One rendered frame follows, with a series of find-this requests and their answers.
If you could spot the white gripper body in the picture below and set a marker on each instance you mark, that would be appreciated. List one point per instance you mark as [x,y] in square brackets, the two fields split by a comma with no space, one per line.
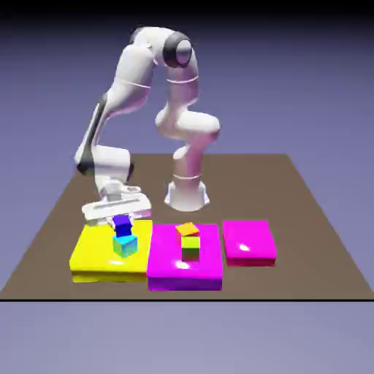
[117,208]

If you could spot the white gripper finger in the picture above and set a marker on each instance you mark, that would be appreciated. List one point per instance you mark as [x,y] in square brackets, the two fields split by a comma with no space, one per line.
[131,218]
[110,222]

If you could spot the large pink box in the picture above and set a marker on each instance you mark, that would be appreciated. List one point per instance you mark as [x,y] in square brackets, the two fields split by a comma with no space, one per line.
[248,242]

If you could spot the large magenta box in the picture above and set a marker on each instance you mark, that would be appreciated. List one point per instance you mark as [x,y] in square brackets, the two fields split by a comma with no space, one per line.
[166,263]

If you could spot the large yellow box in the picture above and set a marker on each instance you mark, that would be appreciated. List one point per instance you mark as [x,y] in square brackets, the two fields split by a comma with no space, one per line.
[96,257]

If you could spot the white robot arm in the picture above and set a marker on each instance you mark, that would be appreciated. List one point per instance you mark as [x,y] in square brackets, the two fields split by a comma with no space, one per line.
[181,96]

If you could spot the small cyan cube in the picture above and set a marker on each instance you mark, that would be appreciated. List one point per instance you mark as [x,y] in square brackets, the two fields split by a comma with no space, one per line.
[125,246]

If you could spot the small blue cube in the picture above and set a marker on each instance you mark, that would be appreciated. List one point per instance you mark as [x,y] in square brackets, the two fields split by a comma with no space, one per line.
[122,226]

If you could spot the small green cube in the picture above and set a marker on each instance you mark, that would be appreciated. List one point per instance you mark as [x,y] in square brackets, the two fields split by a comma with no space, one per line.
[190,248]

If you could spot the small orange cube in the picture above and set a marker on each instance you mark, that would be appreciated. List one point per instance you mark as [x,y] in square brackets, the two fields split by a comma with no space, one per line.
[187,228]

